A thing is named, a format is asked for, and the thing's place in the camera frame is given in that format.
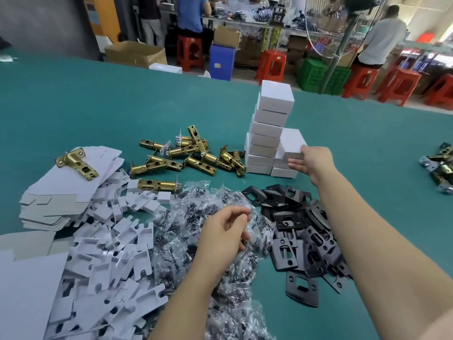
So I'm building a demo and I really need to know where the standing floor fan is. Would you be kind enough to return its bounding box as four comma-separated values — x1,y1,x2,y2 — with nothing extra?
304,0,387,95

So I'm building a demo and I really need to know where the person's right forearm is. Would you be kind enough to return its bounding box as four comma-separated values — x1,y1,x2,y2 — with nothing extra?
311,169,453,340

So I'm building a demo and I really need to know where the small white cardboard box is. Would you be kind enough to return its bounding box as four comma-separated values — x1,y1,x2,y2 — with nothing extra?
276,128,308,161

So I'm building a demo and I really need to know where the stack of white boxes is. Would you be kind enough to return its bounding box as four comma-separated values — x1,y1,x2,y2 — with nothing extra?
244,80,300,179

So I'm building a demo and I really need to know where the person's left forearm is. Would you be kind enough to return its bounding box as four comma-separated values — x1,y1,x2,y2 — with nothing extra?
148,256,250,340

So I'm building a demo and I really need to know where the large open cardboard box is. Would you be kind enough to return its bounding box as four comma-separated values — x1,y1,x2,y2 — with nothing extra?
104,40,168,70

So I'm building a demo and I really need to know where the person's right hand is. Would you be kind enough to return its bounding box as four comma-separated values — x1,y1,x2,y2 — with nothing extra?
287,146,341,187

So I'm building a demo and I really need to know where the single brass latch bolt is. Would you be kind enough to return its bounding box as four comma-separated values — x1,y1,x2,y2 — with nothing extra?
55,151,99,181

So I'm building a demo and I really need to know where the pile of brass door latches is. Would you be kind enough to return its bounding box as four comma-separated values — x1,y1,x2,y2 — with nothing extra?
130,125,247,190

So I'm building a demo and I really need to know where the cluttered workbench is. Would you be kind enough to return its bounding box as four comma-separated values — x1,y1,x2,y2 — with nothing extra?
159,0,358,34

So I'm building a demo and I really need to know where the heap of mixed metal latches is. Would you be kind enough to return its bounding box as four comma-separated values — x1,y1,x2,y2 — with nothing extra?
418,142,453,194

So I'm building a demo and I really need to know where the small brown cardboard box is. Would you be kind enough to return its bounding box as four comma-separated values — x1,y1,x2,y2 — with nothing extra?
213,25,241,50

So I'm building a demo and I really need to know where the pile of white cardboard inserts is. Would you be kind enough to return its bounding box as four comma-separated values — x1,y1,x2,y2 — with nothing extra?
48,168,172,340

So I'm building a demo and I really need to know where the red plastic stool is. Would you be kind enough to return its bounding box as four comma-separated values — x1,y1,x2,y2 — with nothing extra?
423,73,453,110
255,50,287,81
176,34,205,72
378,67,422,106
342,64,379,100

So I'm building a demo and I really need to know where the green plastic crate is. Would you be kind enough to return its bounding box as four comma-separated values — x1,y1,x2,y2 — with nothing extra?
297,57,352,95

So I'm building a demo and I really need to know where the pile of black strike plates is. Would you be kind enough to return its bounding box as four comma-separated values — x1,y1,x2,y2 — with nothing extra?
241,185,354,308

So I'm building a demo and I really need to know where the stack of flat box blanks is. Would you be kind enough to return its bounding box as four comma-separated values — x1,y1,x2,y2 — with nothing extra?
0,145,125,340

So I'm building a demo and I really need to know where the pile of clear screw bags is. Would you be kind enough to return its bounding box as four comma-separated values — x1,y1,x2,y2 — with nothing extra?
150,180,280,340

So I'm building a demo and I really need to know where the person's left hand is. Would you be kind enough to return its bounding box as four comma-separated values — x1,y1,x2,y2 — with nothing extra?
197,205,254,277

